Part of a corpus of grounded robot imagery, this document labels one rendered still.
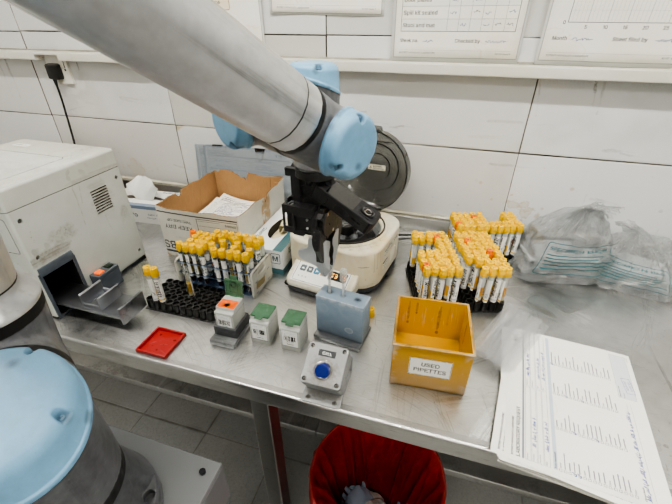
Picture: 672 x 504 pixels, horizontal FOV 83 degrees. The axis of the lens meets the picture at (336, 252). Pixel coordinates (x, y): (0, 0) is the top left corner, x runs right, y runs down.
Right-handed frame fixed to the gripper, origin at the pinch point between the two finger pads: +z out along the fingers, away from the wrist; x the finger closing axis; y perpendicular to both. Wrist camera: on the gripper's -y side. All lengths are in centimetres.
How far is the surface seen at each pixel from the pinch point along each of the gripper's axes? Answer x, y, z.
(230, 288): 6.6, 19.0, 5.8
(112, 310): 17.7, 41.7, 11.2
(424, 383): 6.6, -21.5, 13.7
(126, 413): -1, 97, 103
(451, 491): -27, -34, 103
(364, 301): -0.1, -7.3, 5.2
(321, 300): 2.0, 0.8, 6.1
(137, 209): -19, 76, 11
